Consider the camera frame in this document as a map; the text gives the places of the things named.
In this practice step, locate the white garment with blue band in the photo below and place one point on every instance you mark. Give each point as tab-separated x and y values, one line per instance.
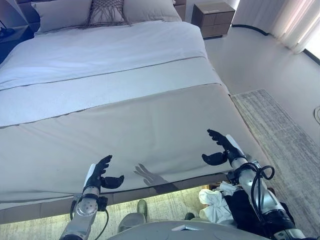
215	200

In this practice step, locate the brown wicker basket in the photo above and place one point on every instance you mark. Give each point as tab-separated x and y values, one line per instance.
213	186

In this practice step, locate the taupe woven fringed pillow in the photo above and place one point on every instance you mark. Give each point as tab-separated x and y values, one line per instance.
107	11

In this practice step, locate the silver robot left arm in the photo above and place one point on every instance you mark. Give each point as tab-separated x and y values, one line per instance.
85	207

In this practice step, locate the black garment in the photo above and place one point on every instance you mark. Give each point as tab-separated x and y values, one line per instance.
237	207

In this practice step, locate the beige upholstered bed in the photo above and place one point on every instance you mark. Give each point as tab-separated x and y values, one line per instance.
37	212

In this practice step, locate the dark nightstand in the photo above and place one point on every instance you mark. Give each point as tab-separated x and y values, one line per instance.
15	42

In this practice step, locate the silver robot left leg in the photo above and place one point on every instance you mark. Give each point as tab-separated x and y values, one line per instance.
132	221

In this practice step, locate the brown headboard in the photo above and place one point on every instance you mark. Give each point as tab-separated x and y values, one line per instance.
27	10

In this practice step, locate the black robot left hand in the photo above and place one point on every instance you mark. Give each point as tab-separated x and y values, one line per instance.
96	175

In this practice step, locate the white sheer curtain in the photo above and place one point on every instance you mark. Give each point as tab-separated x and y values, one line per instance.
287	22

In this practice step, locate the brown wooden nightstand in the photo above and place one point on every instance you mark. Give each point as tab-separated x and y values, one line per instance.
215	21

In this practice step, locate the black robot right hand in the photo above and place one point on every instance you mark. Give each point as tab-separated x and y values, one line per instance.
232	150

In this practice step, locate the grey striped rug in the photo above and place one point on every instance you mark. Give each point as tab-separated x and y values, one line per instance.
275	140

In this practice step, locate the white duvet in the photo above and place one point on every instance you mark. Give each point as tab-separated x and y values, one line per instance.
100	50

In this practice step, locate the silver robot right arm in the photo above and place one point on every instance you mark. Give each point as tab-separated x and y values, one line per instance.
250	180

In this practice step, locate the beige bed throw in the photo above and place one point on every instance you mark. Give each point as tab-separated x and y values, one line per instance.
125	130

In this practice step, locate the black curved floor track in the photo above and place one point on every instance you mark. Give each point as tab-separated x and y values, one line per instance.
250	27

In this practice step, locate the plain beige pillow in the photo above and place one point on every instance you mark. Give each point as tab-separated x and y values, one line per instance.
150	11
62	15

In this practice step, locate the grey robot torso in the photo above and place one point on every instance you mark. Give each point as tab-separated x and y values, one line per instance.
162	232

